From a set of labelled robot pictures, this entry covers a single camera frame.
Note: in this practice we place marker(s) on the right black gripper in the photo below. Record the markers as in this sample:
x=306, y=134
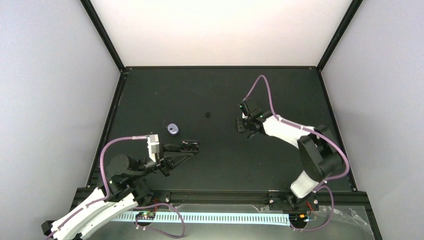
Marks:
x=239, y=128

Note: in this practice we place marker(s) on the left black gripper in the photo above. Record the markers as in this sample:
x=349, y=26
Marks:
x=162, y=164

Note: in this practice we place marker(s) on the black charging case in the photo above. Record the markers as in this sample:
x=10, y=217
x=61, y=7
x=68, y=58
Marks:
x=189, y=146

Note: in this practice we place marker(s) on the lavender earbud charging case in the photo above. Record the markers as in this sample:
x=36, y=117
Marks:
x=173, y=129

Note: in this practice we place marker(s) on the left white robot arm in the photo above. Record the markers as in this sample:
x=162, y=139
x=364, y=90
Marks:
x=122, y=187

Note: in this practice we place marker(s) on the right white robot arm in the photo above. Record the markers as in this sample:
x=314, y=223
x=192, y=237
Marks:
x=319, y=156

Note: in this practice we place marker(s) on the left circuit board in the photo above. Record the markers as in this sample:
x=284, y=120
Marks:
x=145, y=216

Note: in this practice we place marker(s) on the circuit board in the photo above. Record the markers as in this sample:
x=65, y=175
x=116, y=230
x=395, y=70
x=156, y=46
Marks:
x=145, y=216
x=296, y=218

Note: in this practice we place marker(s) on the right circuit board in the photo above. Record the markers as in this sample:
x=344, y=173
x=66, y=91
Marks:
x=296, y=218

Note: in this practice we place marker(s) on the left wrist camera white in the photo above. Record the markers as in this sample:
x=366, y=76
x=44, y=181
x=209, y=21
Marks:
x=153, y=146

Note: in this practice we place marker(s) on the white slotted cable duct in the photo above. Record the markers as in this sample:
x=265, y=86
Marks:
x=278, y=219

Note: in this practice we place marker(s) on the black aluminium front rail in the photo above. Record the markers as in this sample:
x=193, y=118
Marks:
x=280, y=199

